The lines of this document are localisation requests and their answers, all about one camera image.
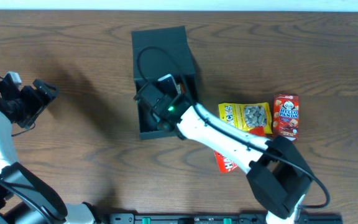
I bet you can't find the yellow Hacks candy bag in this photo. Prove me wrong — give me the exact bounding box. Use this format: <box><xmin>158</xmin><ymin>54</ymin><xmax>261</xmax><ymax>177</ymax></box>
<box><xmin>218</xmin><ymin>102</ymin><xmax>273</xmax><ymax>134</ymax></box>

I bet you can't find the black gift box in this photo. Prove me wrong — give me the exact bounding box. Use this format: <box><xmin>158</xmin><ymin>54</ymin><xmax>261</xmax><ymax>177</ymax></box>
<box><xmin>131</xmin><ymin>26</ymin><xmax>198</xmax><ymax>140</ymax></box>

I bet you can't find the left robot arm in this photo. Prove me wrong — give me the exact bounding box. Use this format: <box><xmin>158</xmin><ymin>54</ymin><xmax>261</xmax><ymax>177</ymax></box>
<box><xmin>0</xmin><ymin>73</ymin><xmax>101</xmax><ymax>223</ymax></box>

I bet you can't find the brown Pocky snack box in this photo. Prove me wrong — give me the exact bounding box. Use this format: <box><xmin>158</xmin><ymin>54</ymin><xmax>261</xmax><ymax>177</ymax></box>
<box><xmin>178</xmin><ymin>83</ymin><xmax>186</xmax><ymax>94</ymax></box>

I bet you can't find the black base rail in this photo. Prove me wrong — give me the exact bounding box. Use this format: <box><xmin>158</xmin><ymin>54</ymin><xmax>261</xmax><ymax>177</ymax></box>
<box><xmin>107</xmin><ymin>213</ymin><xmax>344</xmax><ymax>224</ymax></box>

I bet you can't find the red Hello Panda box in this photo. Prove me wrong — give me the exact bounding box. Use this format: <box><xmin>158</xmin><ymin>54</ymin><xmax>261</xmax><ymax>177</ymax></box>
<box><xmin>272</xmin><ymin>94</ymin><xmax>300</xmax><ymax>141</ymax></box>

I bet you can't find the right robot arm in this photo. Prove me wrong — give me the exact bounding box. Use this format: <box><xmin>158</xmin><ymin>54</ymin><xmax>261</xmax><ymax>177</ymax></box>
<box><xmin>157</xmin><ymin>74</ymin><xmax>314</xmax><ymax>223</ymax></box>

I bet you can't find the red Hacks candy bag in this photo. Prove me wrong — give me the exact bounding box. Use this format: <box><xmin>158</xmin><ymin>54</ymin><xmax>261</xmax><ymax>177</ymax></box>
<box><xmin>213</xmin><ymin>125</ymin><xmax>267</xmax><ymax>174</ymax></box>

